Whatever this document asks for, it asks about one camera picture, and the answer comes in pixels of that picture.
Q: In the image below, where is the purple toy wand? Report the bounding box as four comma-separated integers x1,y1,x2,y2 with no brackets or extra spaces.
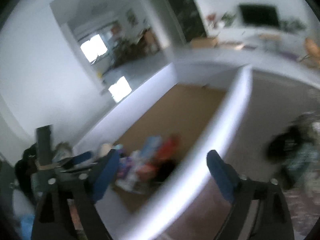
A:
114,144,134,179

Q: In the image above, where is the cream knitted hat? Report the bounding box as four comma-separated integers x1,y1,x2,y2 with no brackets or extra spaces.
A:
97,143,113,158

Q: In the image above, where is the black rectangular box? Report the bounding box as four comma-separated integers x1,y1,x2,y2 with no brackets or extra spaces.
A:
150,159,177,187

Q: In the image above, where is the black knitted item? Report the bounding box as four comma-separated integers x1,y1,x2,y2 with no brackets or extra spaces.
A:
265,125,304,163

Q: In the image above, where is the large white storage box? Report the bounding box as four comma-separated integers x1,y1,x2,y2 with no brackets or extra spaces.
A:
74,62,253,239

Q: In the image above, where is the cardboard box on floor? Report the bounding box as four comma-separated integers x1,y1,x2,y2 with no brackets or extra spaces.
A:
190,37,218,48

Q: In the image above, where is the small wooden bench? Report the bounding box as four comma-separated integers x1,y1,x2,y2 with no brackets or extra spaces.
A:
258,34,281,50

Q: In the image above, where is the orange lounge chair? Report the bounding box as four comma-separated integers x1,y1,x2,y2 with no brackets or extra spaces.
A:
304,38,319,65

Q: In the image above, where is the green potted plant left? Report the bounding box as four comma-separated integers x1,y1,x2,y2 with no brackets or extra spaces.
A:
221,12,236,28

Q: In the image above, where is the green potted plant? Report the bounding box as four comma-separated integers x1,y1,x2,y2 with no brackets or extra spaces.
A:
280,18,307,34
221,12,236,28

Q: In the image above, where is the red flower vase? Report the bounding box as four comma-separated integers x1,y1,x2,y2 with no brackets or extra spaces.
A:
206,13,217,29

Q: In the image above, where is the dark glass display cabinet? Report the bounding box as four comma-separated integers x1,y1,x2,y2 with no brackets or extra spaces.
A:
168,0,207,42

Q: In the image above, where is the black flat television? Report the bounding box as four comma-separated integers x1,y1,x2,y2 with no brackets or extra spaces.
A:
239,4,280,28

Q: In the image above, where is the green potted plant right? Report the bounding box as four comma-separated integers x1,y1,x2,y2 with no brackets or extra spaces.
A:
280,18,307,34

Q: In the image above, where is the framed wall painting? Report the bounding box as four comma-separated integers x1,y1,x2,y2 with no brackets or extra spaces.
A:
126,8,138,28

